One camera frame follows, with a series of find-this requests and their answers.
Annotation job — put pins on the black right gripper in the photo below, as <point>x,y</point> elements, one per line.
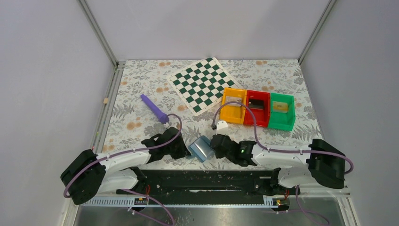
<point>218,143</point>

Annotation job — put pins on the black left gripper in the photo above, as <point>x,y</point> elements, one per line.
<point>180,147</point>

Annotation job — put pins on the blue leather card holder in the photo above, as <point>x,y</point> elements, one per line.
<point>201,149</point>

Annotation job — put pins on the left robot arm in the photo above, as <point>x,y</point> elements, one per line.
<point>91,174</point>

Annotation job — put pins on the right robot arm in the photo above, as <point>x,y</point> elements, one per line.
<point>318,162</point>

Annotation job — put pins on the black card in red bin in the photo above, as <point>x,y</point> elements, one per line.
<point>256,104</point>

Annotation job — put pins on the silver card in yellow bin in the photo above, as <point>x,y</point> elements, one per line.
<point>234,101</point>

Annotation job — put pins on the gold card in green bin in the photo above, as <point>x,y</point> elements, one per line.
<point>279,107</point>

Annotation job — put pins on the yellow plastic bin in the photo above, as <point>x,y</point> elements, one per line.
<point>233,113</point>

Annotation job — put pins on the green plastic bin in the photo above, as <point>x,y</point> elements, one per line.
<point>283,121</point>

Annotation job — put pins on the red plastic bin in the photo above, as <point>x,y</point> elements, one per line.
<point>262,117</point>

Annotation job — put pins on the floral patterned table mat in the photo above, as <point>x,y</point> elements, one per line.
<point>131,121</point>

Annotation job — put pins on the green white chessboard mat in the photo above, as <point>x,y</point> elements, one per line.
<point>201,84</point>

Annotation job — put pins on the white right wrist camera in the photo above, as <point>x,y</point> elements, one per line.
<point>221,127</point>

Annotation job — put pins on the purple cylindrical handle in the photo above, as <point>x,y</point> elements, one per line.
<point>161,116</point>

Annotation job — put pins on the white slotted cable duct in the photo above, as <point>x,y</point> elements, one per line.
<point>192,200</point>

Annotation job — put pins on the right aluminium frame post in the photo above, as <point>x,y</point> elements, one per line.
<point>323,18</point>

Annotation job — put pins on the aluminium frame post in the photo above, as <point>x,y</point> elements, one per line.
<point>323,18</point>
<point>98,32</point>

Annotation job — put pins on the left aluminium frame post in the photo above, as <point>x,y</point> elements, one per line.
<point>98,32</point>

